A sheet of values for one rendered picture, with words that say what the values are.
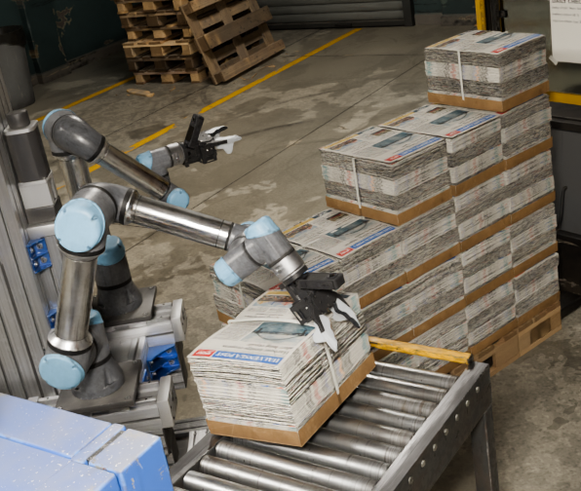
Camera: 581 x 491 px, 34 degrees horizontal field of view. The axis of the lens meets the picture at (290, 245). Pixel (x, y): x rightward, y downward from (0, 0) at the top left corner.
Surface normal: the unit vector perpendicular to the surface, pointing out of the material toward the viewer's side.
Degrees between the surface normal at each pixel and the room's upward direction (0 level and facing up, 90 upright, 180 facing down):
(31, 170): 90
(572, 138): 90
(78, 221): 83
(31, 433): 0
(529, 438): 0
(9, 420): 0
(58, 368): 97
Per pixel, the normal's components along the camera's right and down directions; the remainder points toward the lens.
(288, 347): -0.24, -0.91
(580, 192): -0.76, 0.37
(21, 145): 0.04, 0.40
